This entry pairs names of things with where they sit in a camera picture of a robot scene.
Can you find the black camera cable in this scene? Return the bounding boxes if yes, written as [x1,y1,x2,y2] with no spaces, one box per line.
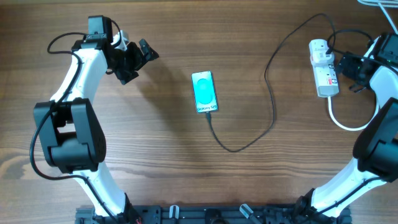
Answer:
[326,29,398,215]
[29,19,122,224]

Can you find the white USB charger plug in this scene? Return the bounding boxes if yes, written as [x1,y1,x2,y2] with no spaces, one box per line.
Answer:
[310,50,335,67]

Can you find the black USB charging cable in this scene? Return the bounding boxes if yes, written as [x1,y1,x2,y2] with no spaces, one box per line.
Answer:
[205,12,337,154]

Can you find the white power strip cord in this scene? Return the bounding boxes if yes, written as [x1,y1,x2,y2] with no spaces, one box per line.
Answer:
[327,2,398,132]

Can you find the white cables at corner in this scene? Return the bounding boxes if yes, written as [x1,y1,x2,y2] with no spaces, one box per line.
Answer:
[356,0,398,9]

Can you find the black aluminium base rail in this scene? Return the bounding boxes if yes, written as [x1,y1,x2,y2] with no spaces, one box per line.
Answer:
[75,203,352,224]

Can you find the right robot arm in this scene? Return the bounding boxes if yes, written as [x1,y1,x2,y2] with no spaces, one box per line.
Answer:
[292,34,397,223]

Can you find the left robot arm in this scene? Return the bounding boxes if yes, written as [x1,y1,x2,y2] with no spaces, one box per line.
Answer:
[29,16,159,223]

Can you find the white power strip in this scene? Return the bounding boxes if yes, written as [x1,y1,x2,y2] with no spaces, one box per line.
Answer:
[308,39,339,98]

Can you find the black right camera cable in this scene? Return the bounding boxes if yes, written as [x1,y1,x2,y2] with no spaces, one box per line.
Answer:
[326,29,398,215]

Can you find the teal screen Galaxy smartphone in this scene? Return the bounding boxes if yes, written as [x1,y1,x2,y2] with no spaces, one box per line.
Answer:
[192,71,218,113]

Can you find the black left camera cable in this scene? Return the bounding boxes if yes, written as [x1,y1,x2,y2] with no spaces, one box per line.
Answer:
[29,19,122,224]

